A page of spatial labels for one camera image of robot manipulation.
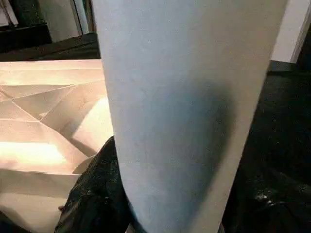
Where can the white plastic table top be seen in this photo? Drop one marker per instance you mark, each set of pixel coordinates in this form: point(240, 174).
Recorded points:
point(36, 109)

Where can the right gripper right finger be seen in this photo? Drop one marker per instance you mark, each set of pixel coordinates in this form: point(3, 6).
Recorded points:
point(262, 213)

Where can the black quilted mat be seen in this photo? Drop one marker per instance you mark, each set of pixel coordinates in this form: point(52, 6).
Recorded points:
point(286, 121)

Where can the black storage shelf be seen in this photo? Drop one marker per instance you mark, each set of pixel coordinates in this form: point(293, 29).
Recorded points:
point(24, 36)

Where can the white sideboard with glass doors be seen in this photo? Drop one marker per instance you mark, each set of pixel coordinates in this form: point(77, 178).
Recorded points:
point(284, 29)

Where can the white plastic table leg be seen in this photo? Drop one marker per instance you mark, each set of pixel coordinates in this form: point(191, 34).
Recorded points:
point(170, 85)

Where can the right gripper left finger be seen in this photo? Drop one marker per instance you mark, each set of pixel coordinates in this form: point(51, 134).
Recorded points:
point(97, 194)

